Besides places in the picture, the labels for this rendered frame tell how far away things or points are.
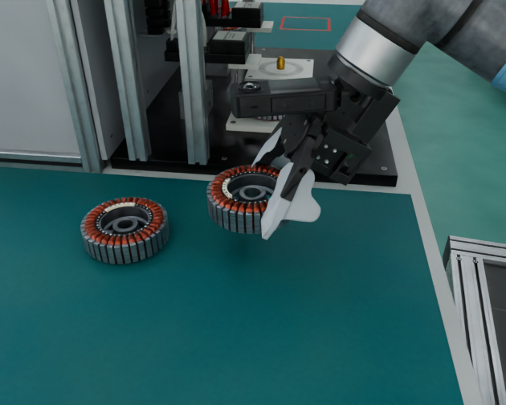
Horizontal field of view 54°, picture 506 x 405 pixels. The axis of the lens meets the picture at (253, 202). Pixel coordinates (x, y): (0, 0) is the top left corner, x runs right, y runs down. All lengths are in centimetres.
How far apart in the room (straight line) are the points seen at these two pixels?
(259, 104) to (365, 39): 12
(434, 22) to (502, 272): 116
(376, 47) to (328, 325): 30
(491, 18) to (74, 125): 59
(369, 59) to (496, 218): 174
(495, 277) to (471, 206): 72
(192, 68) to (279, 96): 25
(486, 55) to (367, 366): 33
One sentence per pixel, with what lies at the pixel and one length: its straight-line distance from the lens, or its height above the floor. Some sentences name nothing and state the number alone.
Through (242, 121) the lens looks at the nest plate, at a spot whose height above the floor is 78.
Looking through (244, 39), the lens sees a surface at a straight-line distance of 91.
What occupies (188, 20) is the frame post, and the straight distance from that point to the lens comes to 73.
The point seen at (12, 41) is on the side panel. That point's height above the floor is 96.
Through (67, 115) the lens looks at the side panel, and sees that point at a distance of 84.
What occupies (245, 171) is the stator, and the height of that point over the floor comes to 85.
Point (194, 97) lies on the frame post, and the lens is 77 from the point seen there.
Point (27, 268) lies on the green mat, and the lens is 69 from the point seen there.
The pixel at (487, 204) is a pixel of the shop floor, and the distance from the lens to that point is 229.
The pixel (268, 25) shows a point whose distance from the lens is 116.
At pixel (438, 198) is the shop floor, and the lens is 225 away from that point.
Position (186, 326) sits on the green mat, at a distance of 56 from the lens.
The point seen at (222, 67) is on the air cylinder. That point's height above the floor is 79.
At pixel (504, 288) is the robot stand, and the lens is 155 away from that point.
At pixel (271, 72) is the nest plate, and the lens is 116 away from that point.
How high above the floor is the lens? 117
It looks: 34 degrees down
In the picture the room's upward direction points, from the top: straight up
